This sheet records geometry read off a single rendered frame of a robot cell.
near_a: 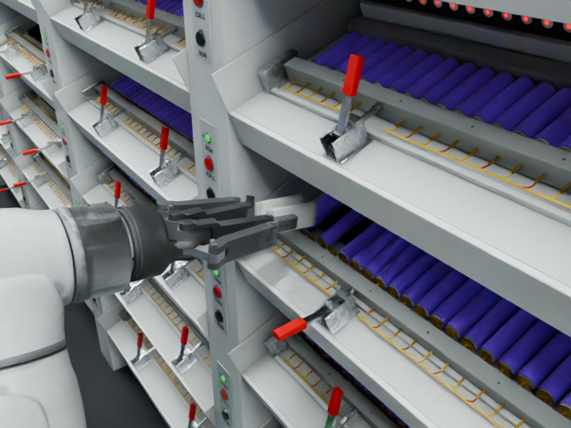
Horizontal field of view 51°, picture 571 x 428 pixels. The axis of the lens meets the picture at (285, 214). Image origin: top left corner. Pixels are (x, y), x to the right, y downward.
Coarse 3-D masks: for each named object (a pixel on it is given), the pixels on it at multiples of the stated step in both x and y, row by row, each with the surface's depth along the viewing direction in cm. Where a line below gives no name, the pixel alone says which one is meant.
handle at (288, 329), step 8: (328, 304) 63; (320, 312) 64; (328, 312) 64; (296, 320) 62; (304, 320) 62; (312, 320) 62; (280, 328) 61; (288, 328) 61; (296, 328) 61; (304, 328) 62; (280, 336) 60; (288, 336) 61
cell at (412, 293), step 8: (440, 264) 64; (432, 272) 63; (440, 272) 63; (448, 272) 64; (416, 280) 64; (424, 280) 63; (432, 280) 63; (440, 280) 63; (408, 288) 63; (416, 288) 63; (424, 288) 63; (432, 288) 63; (408, 296) 62; (416, 296) 62
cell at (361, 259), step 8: (384, 232) 70; (392, 232) 70; (376, 240) 69; (384, 240) 69; (392, 240) 69; (368, 248) 69; (376, 248) 69; (384, 248) 69; (360, 256) 68; (368, 256) 68; (360, 264) 68
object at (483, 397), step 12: (288, 252) 75; (312, 264) 72; (324, 276) 70; (336, 288) 68; (372, 312) 64; (384, 324) 62; (408, 336) 60; (420, 348) 59; (432, 360) 57; (444, 372) 57; (456, 372) 56; (468, 384) 55; (480, 396) 53; (492, 408) 53; (504, 408) 52; (516, 420) 51
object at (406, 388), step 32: (288, 192) 78; (320, 192) 82; (256, 256) 77; (288, 256) 75; (256, 288) 78; (288, 288) 71; (320, 288) 69; (352, 320) 65; (352, 352) 62; (384, 352) 60; (416, 352) 59; (384, 384) 58; (416, 384) 57; (448, 384) 56; (416, 416) 55; (448, 416) 54; (480, 416) 53
